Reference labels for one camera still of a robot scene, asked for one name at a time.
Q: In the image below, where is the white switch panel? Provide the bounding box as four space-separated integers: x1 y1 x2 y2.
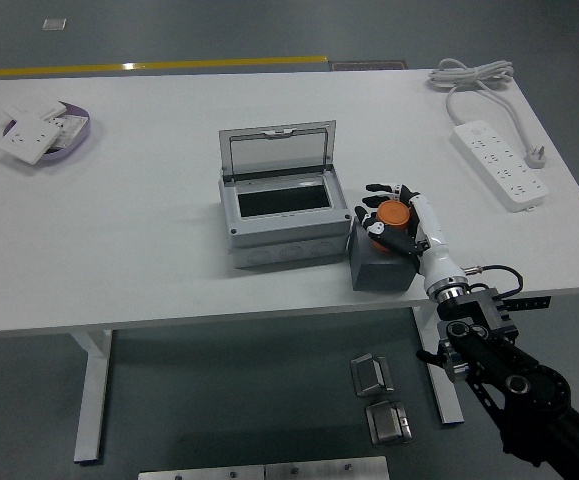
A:
2 98 69 124

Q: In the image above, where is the white power cord with plug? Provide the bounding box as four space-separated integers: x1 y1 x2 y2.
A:
427 57 550 171

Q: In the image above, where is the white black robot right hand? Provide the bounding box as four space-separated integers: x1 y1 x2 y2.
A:
353 181 470 296

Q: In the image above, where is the grey-backed socket panel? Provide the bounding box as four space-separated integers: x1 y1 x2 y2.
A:
48 113 90 150

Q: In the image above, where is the white table leg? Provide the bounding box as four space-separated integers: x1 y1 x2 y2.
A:
411 302 465 426
72 329 114 464

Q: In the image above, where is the orange cylinder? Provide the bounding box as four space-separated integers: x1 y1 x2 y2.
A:
372 199 414 254

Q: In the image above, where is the large white socket panel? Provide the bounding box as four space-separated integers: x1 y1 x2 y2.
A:
0 113 63 165

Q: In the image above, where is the grey box with clear lid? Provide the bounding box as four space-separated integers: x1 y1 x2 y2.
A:
217 119 354 270

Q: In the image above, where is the dark floor sign plate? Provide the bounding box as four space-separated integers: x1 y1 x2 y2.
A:
329 59 409 71

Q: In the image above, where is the white power strip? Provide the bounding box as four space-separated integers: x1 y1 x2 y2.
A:
450 119 550 214

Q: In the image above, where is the grey cube with round hole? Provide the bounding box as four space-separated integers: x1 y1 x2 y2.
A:
347 219 428 293

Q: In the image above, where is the purple oval tray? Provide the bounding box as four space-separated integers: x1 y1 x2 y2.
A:
1 102 93 162

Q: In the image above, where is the black table control panel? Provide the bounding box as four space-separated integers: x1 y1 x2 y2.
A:
511 296 553 311

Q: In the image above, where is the small metal bracket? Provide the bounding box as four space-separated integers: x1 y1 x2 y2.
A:
349 352 395 398
364 399 414 446

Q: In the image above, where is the grey metal plate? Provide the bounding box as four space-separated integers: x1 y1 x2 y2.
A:
263 455 390 480
137 464 266 480

